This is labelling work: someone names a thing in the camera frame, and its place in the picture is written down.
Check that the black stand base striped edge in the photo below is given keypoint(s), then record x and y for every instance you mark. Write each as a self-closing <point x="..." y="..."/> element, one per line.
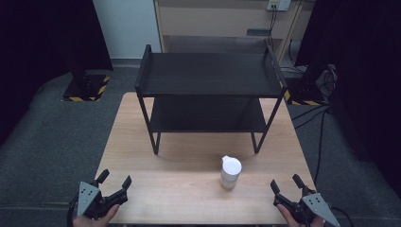
<point x="86" y="88"/>
<point x="304" y="94"/>

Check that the black curtain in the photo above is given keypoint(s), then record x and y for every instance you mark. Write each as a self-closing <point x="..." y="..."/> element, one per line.
<point x="362" y="88"/>
<point x="47" y="53"/>

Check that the white wall socket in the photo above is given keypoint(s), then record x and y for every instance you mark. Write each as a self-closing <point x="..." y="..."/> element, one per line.
<point x="278" y="4"/>

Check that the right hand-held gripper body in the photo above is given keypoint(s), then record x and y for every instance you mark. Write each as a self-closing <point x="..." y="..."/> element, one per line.
<point x="307" y="206"/>

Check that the person's right hand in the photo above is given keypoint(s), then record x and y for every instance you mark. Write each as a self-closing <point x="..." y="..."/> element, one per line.
<point x="291" y="218"/>

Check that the black two-tier shelf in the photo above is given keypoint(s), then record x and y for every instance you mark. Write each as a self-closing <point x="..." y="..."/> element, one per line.
<point x="209" y="85"/>

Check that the beige wooden cabinet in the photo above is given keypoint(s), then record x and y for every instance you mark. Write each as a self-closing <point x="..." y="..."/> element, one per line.
<point x="227" y="23"/>

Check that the person's left hand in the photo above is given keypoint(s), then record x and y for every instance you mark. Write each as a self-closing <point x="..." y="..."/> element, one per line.
<point x="94" y="219"/>

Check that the white lidded cup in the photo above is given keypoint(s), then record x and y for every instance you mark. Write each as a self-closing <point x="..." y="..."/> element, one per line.
<point x="230" y="172"/>

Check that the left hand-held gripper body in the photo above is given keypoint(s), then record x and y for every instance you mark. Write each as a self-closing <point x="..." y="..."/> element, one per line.
<point x="89" y="199"/>

